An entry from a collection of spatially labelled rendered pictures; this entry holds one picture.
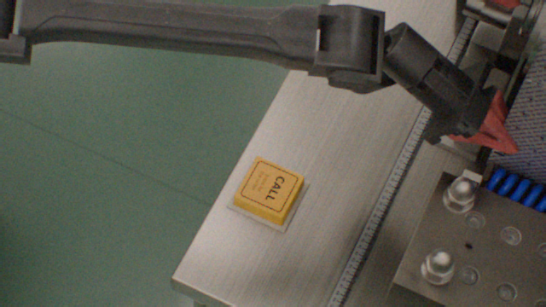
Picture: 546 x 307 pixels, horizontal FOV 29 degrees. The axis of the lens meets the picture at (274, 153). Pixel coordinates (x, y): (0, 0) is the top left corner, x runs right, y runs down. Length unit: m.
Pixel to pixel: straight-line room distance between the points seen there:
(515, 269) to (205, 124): 1.37
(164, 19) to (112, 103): 1.42
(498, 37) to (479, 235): 0.23
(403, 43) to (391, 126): 0.30
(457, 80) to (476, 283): 0.23
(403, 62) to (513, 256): 0.26
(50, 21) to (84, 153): 1.35
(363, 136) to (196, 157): 1.05
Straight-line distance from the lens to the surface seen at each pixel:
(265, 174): 1.35
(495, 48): 1.24
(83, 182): 2.41
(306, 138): 1.41
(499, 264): 1.22
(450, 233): 1.22
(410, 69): 1.16
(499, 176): 1.26
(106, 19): 1.11
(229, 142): 2.45
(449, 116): 1.19
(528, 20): 1.11
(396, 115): 1.45
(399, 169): 1.40
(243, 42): 1.11
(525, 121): 1.19
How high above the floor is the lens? 2.11
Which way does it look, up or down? 60 degrees down
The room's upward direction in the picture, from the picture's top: 6 degrees clockwise
